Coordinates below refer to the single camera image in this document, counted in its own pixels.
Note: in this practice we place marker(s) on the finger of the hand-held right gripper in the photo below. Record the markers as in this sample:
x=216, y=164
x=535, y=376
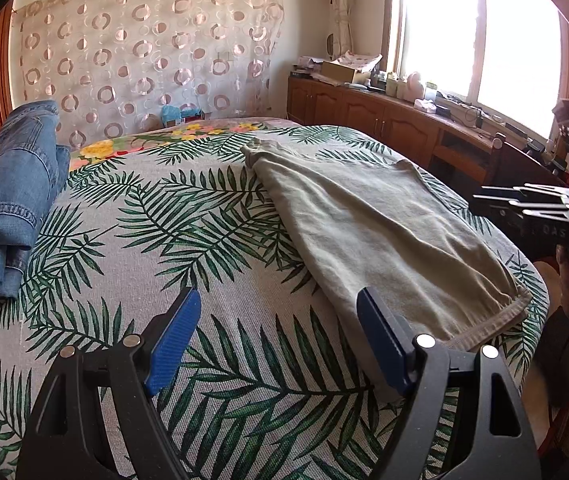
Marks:
x=524, y=190
x=504, y=207

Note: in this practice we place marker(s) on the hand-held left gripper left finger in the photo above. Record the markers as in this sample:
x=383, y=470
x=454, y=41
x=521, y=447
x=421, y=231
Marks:
x=174, y=340

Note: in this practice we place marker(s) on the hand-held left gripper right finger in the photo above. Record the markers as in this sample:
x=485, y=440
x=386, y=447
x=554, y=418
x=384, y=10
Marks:
x=379, y=332

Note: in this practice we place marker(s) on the grey-green pants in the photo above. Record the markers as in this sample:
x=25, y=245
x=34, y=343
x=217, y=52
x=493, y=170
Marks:
x=364, y=220

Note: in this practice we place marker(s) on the dark wooden board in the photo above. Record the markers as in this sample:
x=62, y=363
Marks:
x=524, y=165

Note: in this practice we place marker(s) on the leaf print bed sheet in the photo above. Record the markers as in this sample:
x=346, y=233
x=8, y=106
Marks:
x=164, y=240

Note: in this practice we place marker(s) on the wooden cabinet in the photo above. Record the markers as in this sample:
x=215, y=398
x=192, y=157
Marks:
x=364, y=115

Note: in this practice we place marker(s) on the window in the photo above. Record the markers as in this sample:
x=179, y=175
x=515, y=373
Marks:
x=464, y=30

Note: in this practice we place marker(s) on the floral blanket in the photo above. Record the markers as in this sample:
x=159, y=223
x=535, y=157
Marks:
x=174, y=137

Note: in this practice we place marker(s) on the cardboard box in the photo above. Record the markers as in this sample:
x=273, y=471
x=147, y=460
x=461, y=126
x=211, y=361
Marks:
x=338, y=71

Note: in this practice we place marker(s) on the blue plastic bag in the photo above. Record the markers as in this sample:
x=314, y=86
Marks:
x=177, y=115

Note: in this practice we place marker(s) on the blue denim jeans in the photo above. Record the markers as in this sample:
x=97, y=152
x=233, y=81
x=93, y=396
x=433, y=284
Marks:
x=9, y=185

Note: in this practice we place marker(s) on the patterned window curtain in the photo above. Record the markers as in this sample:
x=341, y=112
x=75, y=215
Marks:
x=342, y=5

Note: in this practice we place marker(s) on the sheer curtain with circles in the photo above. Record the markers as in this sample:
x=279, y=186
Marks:
x=144, y=45

